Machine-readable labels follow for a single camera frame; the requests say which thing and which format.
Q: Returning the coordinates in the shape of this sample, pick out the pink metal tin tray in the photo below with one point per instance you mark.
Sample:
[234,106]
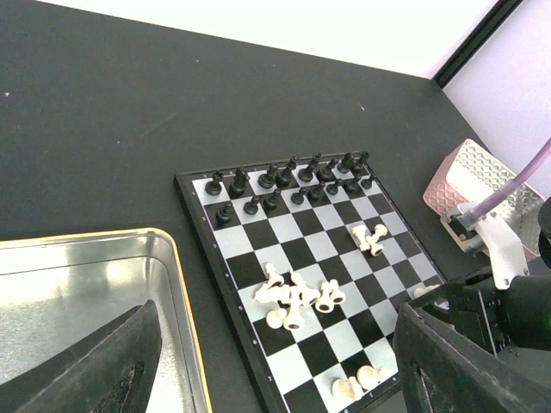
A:
[471,174]

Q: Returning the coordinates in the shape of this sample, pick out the black chess rook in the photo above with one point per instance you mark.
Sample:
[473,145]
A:
[213,187]

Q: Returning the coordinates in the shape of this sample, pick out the white chess rook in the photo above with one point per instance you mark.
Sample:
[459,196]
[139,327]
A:
[359,233]

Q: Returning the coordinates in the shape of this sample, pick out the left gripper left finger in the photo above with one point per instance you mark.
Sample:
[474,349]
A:
[111,370]

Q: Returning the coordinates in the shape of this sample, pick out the white chess pawn lying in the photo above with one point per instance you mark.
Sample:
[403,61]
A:
[379,231]

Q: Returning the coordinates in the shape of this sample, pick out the gold metal tin tray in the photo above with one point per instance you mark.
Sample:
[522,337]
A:
[57,290]

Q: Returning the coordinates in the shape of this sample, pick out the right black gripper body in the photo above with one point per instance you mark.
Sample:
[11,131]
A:
[492,318]

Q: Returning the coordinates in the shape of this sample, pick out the black and silver chessboard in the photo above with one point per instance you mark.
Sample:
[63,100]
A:
[289,246]

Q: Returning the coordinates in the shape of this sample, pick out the white chess piece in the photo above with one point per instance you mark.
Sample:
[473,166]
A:
[369,377]

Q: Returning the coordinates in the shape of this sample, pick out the black aluminium frame right post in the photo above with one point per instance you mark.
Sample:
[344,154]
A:
[475,40]

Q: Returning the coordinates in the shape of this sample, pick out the black chess pawn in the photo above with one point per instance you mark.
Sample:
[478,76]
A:
[224,213]

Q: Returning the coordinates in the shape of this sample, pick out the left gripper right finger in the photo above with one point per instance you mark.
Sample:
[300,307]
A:
[442,371]

